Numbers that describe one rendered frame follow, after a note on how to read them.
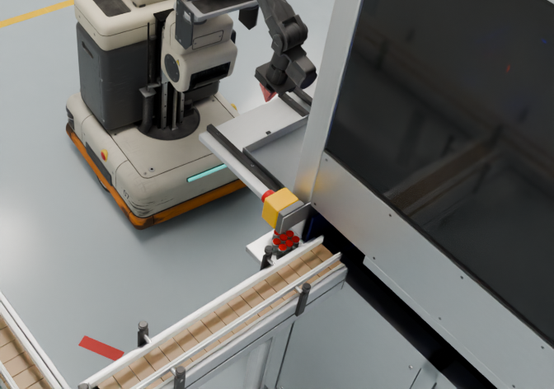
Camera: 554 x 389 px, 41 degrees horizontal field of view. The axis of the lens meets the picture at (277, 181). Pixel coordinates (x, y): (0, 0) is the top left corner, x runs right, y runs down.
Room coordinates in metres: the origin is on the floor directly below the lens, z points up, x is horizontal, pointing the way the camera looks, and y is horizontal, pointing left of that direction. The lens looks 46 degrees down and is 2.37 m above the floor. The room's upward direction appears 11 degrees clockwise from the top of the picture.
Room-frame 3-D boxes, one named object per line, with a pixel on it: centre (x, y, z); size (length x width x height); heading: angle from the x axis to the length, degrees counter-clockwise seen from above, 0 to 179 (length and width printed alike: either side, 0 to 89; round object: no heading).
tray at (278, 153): (1.51, -0.10, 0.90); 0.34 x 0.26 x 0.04; 49
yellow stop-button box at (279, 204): (1.24, -0.03, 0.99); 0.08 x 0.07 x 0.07; 49
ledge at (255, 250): (1.20, -0.05, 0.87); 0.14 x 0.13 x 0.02; 49
